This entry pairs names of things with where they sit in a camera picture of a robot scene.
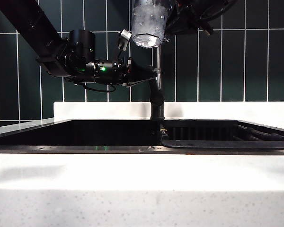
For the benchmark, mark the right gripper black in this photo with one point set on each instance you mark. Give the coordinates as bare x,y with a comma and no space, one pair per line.
203,9

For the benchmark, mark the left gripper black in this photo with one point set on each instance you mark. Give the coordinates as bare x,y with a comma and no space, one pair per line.
125,71

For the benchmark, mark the clear faceted plastic mug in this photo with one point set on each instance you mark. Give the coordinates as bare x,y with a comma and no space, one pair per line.
149,23

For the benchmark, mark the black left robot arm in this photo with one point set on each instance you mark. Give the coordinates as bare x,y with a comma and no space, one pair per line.
38,33

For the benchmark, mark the black tall kitchen faucet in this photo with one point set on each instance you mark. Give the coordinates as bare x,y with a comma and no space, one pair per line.
158,111

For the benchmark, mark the black undermount sink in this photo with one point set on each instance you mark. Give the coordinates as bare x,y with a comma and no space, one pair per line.
85,134

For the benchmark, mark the black slatted drain basket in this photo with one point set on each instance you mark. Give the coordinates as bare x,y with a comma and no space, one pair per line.
198,133

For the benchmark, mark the black roll-up rod rack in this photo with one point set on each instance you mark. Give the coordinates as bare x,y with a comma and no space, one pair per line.
227,144

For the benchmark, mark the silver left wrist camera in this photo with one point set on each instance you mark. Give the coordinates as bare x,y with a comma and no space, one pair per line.
125,39

